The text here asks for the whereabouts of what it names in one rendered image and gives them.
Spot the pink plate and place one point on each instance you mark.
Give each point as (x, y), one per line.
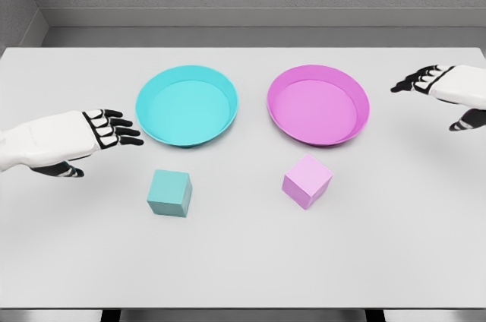
(318, 105)

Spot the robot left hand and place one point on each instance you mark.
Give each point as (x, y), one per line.
(57, 136)

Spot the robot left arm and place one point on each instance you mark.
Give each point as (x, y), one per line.
(7, 149)

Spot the teal block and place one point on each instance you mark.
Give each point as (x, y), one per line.
(169, 193)

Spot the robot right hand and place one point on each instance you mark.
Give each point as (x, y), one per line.
(461, 86)

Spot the cyan plate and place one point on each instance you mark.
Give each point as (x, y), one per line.
(187, 106)

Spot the pink block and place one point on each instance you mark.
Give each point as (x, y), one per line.
(307, 181)

